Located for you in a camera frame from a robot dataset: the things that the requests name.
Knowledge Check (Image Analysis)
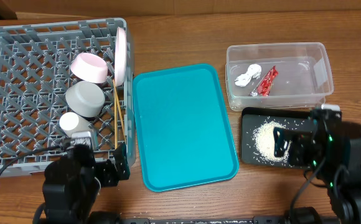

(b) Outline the grey dish rack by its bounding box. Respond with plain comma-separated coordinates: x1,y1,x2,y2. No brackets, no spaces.
0,18,136,177

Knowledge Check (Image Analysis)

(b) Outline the white paper cup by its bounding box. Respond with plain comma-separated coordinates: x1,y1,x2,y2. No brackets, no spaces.
59,112,90,137

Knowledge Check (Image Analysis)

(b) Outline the white rice pile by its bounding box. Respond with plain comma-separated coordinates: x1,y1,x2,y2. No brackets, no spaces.
253,121,288,164

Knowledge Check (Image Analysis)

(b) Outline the large white plate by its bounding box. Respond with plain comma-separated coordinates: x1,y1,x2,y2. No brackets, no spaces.
114,27,127,86

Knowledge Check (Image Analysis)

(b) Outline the teal serving tray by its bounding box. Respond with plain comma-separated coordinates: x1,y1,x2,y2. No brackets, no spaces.
133,63,239,192

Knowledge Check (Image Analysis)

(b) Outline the red snack wrapper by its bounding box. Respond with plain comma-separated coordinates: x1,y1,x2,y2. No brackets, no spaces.
250,66,278,96

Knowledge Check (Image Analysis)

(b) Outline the wooden chopstick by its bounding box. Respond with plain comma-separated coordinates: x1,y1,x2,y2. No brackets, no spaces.
113,91,118,149
112,78,125,139

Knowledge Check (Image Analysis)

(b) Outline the clear plastic bin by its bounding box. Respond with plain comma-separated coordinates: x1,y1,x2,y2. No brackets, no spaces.
225,42,334,111

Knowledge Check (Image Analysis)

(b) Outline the black tray bin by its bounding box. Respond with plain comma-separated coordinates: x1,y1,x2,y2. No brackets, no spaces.
240,107,314,168

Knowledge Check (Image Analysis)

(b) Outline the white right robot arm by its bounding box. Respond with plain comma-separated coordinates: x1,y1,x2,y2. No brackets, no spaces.
273,108,361,223

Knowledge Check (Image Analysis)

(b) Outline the white napkin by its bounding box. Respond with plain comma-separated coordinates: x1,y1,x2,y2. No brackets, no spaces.
235,63,262,87

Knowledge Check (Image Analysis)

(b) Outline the small pink bowl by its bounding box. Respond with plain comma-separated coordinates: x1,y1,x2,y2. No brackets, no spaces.
70,52,108,84

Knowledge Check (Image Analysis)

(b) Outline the grey bowl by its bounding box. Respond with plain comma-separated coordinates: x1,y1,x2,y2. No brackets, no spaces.
65,81,105,118

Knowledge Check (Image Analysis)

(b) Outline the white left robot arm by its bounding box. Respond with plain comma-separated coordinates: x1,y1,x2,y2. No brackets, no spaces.
32,137,130,224

